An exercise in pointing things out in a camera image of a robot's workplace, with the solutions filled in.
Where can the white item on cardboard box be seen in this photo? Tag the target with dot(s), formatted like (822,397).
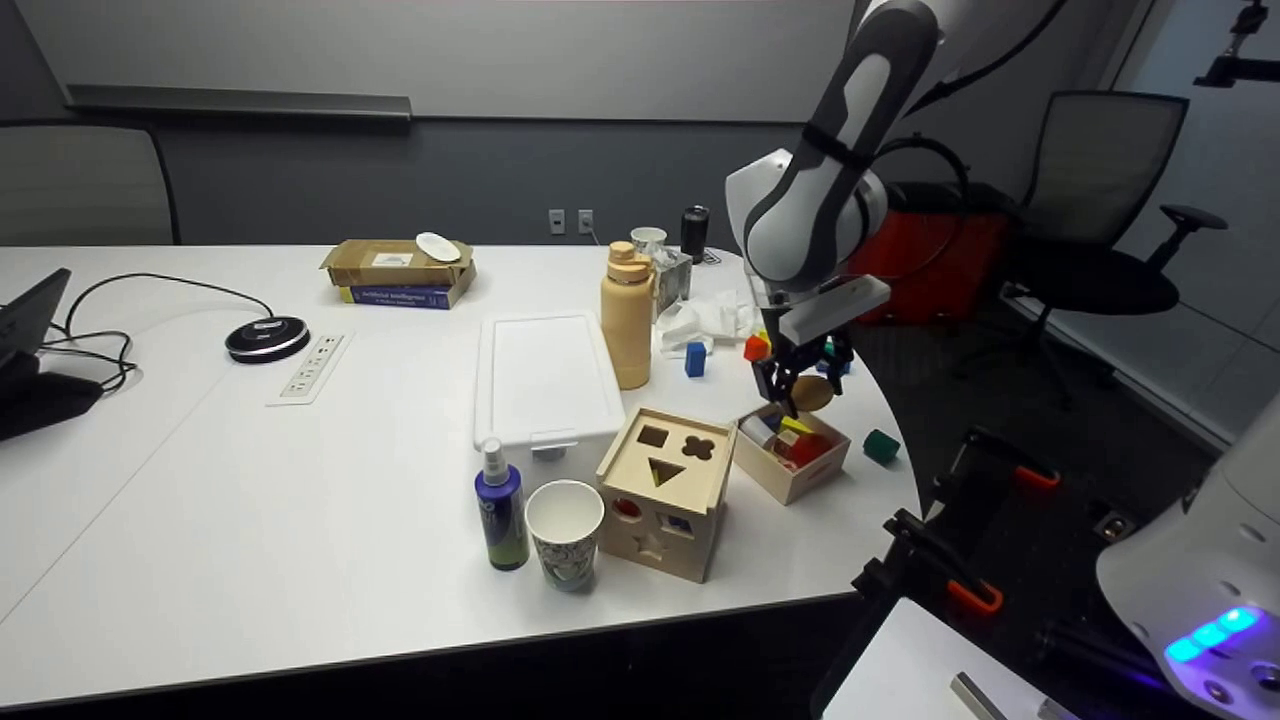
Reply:
(436,247)

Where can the open cardboard box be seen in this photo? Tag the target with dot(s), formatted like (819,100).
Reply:
(393,264)

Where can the red wooden block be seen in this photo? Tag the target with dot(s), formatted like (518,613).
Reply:
(756,348)

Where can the wooden shape sorter cube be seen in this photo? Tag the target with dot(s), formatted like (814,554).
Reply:
(664,513)

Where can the patterned paper cup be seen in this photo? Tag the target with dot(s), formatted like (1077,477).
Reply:
(564,543)
(649,236)

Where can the small wooden box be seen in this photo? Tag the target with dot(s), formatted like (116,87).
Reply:
(800,477)

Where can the marbled tissue box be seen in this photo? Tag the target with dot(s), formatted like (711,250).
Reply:
(674,279)

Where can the blue book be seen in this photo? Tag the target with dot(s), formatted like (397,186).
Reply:
(402,298)

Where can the wall whiteboard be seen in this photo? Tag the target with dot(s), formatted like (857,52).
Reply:
(443,52)

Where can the yellow block in box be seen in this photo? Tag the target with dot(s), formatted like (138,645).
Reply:
(792,426)

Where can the black office chair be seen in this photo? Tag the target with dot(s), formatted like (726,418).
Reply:
(1106,186)

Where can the flat white box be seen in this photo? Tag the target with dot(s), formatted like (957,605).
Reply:
(547,383)

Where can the orange clamp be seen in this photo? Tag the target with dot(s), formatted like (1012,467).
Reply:
(976,597)

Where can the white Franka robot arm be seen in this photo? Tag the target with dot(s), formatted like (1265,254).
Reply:
(854,122)

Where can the white power strip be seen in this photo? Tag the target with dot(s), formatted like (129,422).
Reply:
(307,370)

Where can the green wooden block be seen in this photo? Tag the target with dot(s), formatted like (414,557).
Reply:
(883,444)

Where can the black camera on stand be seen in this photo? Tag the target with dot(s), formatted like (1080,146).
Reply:
(1247,52)

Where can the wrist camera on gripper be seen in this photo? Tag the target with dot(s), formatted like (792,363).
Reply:
(835,304)

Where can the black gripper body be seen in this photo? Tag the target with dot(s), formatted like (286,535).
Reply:
(806,348)

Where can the red bin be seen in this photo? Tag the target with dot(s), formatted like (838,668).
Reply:
(935,264)

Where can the white cylinder in box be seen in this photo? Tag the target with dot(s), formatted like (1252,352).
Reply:
(756,428)

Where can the small grey item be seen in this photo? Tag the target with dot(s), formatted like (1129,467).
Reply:
(976,697)

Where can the blue spray bottle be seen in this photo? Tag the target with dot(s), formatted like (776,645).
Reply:
(502,513)

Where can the tan plastic bottle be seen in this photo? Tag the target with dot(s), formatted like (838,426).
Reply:
(627,325)

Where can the grey conference chair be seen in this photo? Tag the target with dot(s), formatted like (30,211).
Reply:
(80,186)

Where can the black round puck device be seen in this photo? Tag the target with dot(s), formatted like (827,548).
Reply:
(264,338)

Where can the small blue cylinder block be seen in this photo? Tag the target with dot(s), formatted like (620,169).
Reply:
(694,363)

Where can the white crumpled cloth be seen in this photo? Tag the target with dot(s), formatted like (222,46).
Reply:
(713,325)

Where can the red block in box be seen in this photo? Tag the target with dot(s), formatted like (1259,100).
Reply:
(806,451)

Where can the orange wooden disc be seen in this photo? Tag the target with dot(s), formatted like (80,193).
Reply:
(814,395)

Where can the white wall outlet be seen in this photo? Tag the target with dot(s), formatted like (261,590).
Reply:
(557,221)
(587,221)

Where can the white paper sheet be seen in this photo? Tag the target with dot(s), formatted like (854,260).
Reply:
(905,666)

